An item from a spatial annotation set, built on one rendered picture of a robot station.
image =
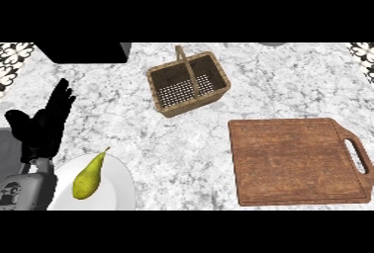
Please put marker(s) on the brown wicker basket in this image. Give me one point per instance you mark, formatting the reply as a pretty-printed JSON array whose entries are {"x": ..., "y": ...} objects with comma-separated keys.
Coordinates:
[{"x": 186, "y": 84}]

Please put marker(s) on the white round plate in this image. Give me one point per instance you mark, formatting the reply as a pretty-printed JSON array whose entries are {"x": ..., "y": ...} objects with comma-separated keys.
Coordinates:
[{"x": 113, "y": 191}]

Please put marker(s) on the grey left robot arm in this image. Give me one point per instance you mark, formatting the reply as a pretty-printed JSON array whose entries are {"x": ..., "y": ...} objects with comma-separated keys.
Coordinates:
[{"x": 27, "y": 188}]

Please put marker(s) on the brown wooden cutting board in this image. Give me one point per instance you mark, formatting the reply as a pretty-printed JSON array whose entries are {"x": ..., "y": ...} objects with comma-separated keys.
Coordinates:
[{"x": 297, "y": 161}]

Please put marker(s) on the yellow-green pear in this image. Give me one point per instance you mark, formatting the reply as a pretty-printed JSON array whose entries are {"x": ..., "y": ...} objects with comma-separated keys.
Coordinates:
[{"x": 89, "y": 179}]

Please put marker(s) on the grey rounded object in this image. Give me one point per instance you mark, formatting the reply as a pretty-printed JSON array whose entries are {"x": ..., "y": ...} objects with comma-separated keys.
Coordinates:
[{"x": 272, "y": 43}]

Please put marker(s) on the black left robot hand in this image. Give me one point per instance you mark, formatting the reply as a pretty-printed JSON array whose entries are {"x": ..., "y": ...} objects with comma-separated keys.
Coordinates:
[{"x": 45, "y": 125}]

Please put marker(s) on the black boxy appliance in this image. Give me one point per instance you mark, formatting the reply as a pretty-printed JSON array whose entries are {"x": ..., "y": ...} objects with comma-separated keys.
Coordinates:
[{"x": 83, "y": 52}]

